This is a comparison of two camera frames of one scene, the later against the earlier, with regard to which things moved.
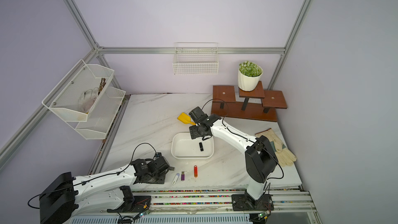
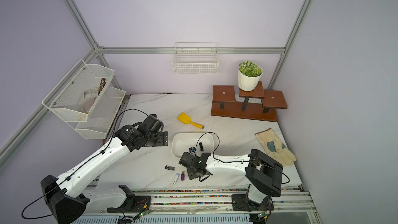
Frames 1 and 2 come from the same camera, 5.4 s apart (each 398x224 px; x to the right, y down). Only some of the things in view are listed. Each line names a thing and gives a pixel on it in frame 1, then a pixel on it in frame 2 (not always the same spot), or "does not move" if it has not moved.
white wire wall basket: (196, 58) does not move
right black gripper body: (197, 131) to (192, 172)
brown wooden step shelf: (257, 104) does not move
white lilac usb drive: (175, 178) does not move
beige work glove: (285, 158) does not move
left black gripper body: (158, 178) to (157, 140)
